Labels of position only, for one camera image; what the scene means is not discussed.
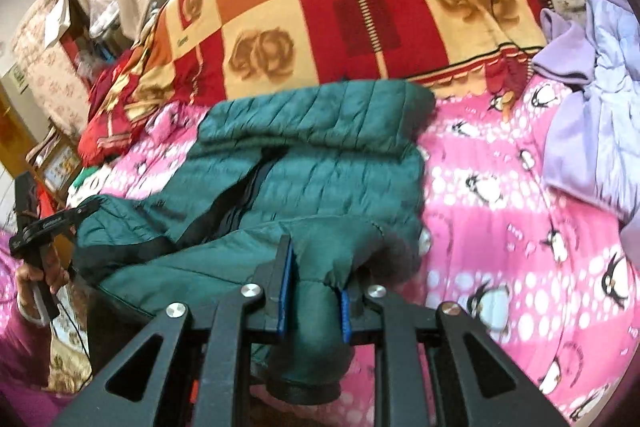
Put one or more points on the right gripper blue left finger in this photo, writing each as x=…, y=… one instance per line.
x=277, y=280

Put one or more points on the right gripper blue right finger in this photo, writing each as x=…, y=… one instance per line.
x=360, y=322

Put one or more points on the dark green puffer jacket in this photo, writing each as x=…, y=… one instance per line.
x=334, y=168

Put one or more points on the magenta sleeve forearm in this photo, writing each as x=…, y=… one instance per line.
x=25, y=355

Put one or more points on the person's left hand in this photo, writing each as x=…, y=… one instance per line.
x=27, y=278

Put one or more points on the floral covered furniture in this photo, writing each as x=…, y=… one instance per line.
x=52, y=77

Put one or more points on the pink penguin bed sheet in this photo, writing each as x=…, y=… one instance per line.
x=544, y=273

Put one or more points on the lilac quilted jacket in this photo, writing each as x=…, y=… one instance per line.
x=592, y=148

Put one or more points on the red orange rose blanket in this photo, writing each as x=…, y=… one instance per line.
x=204, y=52

